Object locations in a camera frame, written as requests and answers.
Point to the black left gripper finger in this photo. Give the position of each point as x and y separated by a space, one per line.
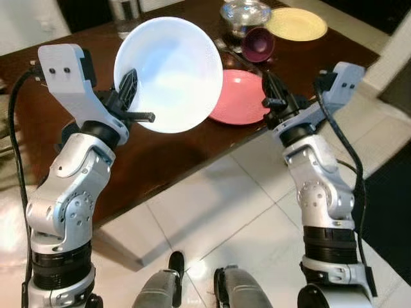
129 90

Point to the large white plate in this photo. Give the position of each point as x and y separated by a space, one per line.
173 70

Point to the pink plate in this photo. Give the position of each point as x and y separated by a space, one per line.
241 99

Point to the maroon bowl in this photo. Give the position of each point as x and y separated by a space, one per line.
258 45

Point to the metal spoon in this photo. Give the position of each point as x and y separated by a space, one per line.
228 50

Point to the yellow plate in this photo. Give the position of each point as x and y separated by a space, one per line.
297 24

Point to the clear drinking glass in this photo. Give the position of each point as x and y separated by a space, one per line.
124 16

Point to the clear glass bowl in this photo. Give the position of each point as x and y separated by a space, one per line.
245 14

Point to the dark chair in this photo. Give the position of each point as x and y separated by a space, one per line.
83 13

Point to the black floor mat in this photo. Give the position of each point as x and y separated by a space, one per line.
388 218

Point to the grey right robot leg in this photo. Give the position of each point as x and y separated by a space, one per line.
241 289

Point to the grey robot leg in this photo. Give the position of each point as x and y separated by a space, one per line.
157 290
241 289

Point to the grey left robot leg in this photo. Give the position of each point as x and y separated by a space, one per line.
157 290

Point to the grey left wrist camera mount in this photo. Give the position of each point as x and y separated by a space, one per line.
67 80

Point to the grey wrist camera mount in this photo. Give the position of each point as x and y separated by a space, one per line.
343 83
67 80

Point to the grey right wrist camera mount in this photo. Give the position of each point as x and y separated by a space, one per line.
343 83

